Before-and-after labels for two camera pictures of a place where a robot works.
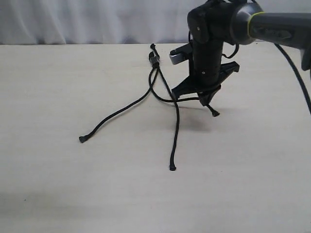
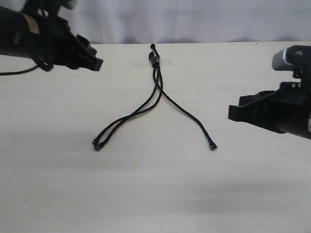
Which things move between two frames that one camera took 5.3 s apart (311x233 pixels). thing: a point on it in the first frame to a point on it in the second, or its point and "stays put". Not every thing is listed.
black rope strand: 82,138 to 156,87
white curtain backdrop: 108,22 stays put
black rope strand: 215,114 to 97,144
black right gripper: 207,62 to 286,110
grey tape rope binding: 154,57 stays put
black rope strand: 172,166 to 212,144
